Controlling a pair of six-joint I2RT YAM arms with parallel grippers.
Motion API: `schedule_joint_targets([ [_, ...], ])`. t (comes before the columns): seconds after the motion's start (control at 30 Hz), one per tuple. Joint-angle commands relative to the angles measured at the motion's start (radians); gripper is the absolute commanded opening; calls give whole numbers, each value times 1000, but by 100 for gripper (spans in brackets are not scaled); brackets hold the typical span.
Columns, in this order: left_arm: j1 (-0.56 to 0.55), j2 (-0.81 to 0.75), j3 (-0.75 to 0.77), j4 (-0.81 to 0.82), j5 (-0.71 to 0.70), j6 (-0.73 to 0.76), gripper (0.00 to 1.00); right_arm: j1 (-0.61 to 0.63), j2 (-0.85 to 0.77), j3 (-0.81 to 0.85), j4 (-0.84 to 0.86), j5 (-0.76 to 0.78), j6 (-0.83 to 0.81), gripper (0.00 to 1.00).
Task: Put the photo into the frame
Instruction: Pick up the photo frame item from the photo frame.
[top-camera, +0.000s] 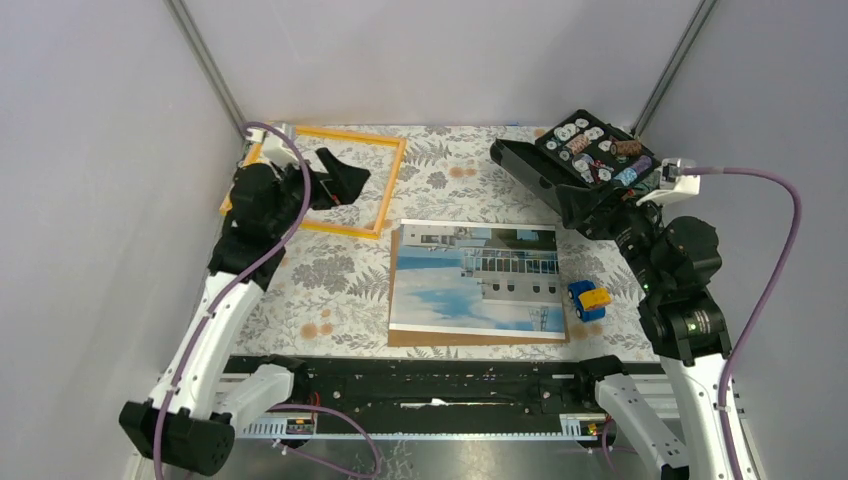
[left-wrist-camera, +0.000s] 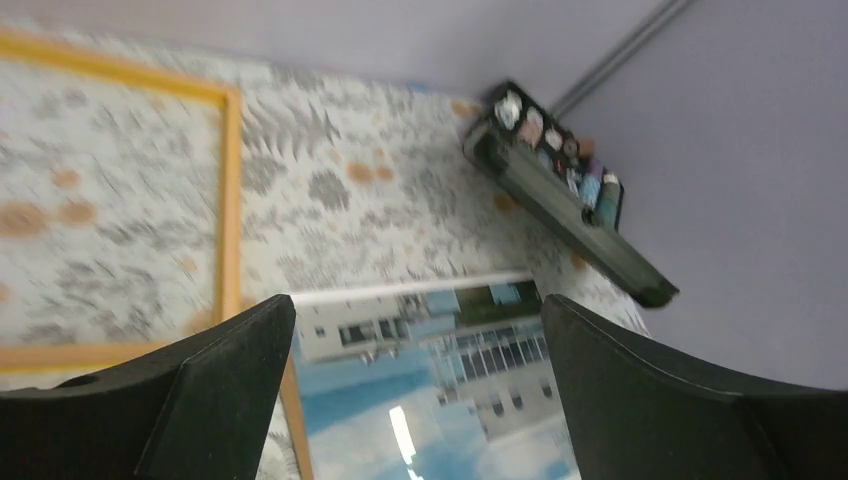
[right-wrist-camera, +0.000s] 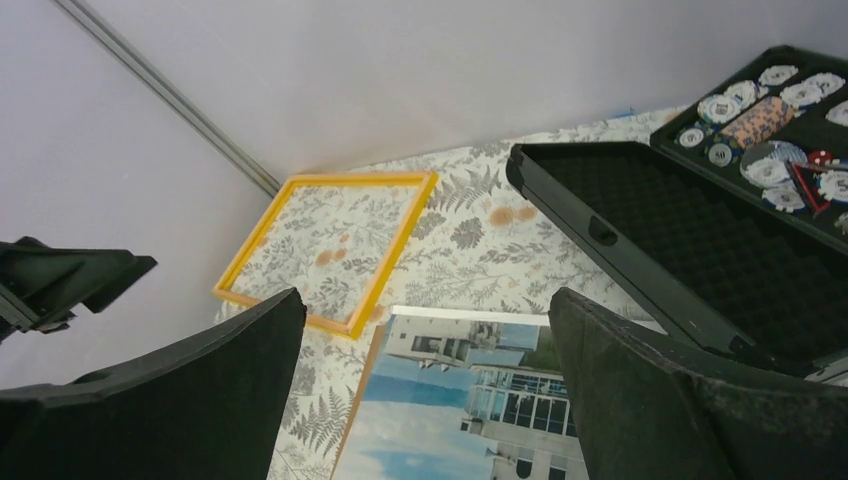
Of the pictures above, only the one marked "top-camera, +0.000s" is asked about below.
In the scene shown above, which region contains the purple poker chip stack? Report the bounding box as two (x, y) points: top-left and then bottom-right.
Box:
(626, 155), (653, 178)

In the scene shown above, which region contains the floral patterned table mat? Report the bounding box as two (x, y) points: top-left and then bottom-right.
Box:
(236, 125), (654, 362)

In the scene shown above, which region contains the black poker chip case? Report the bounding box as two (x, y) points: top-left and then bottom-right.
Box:
(490, 109), (662, 236)

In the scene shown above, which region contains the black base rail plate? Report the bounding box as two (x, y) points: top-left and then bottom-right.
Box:
(221, 354), (670, 435)

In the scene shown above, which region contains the brown poker chip stack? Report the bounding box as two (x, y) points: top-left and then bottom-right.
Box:
(609, 140), (643, 158)

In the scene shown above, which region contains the blue yellow toy car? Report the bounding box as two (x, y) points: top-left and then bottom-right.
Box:
(567, 280), (611, 322)

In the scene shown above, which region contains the brown cardboard backing board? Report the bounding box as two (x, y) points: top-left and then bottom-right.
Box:
(386, 227), (571, 348)

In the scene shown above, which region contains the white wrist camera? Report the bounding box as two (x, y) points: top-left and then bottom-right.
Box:
(636, 158), (701, 207)
(260, 122), (298, 167)

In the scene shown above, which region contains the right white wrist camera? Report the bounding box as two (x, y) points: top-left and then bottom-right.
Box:
(636, 158), (701, 207)

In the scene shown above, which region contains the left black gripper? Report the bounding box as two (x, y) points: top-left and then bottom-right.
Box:
(269, 147), (371, 236)

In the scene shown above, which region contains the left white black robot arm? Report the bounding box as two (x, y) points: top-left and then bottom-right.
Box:
(119, 148), (371, 476)

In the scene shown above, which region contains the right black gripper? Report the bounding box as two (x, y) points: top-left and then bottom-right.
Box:
(552, 176), (670, 293)

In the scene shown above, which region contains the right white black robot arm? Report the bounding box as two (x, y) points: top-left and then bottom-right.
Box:
(555, 185), (759, 479)

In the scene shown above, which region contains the sky building photo print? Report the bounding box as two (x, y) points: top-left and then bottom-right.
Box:
(388, 219), (567, 341)

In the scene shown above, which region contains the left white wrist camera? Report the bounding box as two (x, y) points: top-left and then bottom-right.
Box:
(260, 122), (298, 167)

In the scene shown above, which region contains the orange picture frame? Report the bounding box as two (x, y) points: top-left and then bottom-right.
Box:
(219, 122), (406, 241)

